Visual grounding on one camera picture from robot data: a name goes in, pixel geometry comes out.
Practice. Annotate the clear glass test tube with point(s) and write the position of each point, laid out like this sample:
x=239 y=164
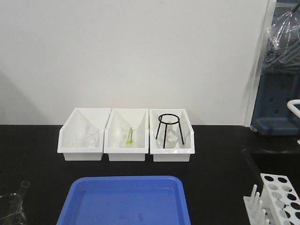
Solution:
x=24 y=187

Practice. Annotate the blue-grey pegboard drying rack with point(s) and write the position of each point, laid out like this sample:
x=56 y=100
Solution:
x=271 y=115

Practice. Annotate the white test tube rack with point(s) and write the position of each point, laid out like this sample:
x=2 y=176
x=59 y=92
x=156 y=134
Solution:
x=277 y=204

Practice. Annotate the right white storage bin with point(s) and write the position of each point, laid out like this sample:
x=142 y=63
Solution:
x=181 y=153

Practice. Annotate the white storage bin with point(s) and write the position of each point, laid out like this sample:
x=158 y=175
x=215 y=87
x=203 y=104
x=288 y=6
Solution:
x=78 y=120
x=181 y=153
x=121 y=117

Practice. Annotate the middle white storage bin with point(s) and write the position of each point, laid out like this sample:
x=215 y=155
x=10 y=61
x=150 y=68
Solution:
x=121 y=117

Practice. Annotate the beaker with yellow green droppers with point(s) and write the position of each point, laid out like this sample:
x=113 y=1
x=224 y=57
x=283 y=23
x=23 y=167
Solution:
x=128 y=137

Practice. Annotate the glass flask under tripod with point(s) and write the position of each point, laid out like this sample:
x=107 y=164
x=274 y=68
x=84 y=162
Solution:
x=167 y=137

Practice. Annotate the glass beakers in left bin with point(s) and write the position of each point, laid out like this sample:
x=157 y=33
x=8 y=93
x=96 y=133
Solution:
x=87 y=138

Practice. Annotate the left white storage bin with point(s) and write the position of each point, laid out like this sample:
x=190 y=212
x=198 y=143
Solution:
x=78 y=120

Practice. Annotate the blue plastic tray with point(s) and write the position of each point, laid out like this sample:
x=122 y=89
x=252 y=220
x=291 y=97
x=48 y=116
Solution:
x=125 y=200

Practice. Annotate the black lab sink basin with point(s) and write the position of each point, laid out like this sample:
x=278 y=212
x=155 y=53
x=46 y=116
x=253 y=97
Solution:
x=282 y=162

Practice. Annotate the white laboratory faucet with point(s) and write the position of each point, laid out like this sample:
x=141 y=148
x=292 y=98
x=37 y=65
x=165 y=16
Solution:
x=292 y=107

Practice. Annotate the clear plastic bag of pegs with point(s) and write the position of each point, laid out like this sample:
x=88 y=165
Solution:
x=283 y=46

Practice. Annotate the clear glass beaker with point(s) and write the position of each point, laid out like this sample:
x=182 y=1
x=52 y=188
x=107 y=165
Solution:
x=11 y=210

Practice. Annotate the black wire tripod stand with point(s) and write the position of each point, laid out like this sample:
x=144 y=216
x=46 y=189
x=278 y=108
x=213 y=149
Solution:
x=170 y=119

